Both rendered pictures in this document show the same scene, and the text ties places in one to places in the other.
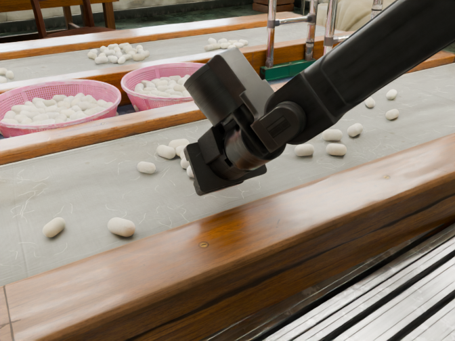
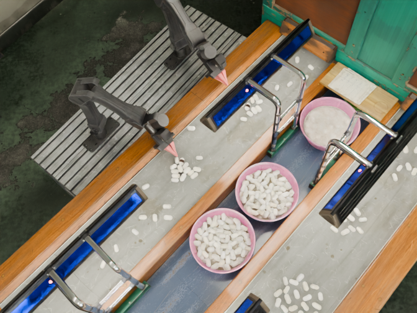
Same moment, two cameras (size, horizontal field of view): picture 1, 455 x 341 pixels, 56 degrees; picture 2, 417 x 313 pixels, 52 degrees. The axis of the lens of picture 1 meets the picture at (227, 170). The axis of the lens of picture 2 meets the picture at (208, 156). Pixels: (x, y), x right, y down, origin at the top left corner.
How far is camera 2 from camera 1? 1.97 m
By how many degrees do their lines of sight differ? 86
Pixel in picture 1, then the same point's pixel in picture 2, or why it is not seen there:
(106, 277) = (182, 108)
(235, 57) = (152, 116)
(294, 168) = (148, 176)
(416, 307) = (115, 148)
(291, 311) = not seen: hidden behind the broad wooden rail
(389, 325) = (123, 140)
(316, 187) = (139, 156)
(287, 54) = not seen: outside the picture
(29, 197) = (228, 135)
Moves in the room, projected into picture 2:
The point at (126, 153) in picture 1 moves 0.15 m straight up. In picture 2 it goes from (213, 168) to (211, 153)
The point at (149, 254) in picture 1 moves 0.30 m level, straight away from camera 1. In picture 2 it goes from (177, 117) to (209, 167)
